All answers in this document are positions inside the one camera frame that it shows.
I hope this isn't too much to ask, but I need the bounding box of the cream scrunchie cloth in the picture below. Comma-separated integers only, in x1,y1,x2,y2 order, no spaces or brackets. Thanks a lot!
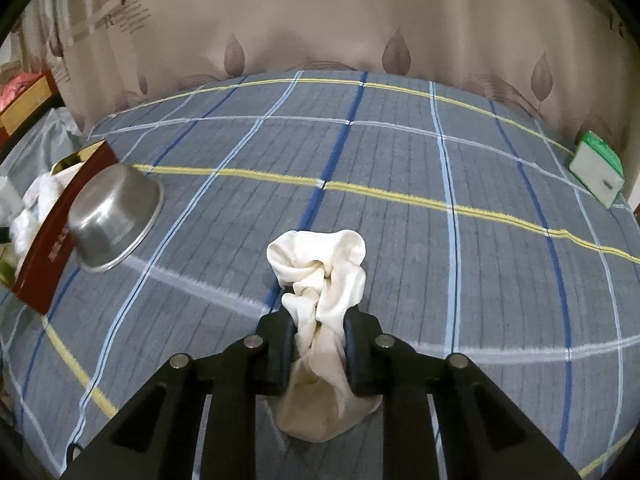
266,230,382,443

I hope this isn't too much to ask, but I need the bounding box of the white fluffy mitt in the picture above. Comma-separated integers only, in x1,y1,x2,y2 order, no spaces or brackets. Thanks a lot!
9,162,82,258

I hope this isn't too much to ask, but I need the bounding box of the grey plaid tablecloth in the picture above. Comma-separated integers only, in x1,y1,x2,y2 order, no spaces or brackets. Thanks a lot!
1,70,639,479

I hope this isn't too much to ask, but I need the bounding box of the gold red rectangular tin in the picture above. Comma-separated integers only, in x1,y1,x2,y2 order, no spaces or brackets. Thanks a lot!
11,140,118,315

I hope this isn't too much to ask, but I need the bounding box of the stainless steel bowl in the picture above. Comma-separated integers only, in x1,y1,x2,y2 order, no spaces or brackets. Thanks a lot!
67,162,164,273

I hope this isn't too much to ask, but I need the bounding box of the green white small box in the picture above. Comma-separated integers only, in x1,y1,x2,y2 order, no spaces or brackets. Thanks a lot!
568,130,625,209

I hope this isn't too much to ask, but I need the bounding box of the translucent plastic cover sheet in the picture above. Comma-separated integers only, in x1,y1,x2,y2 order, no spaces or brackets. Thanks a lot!
1,107,85,196

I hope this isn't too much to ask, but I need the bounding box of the red yellow cardboard box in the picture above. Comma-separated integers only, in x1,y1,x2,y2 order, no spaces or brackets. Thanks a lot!
1,70,63,148

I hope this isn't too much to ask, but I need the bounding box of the beige leaf print curtain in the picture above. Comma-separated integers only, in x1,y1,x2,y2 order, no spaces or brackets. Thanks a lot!
6,0,639,154

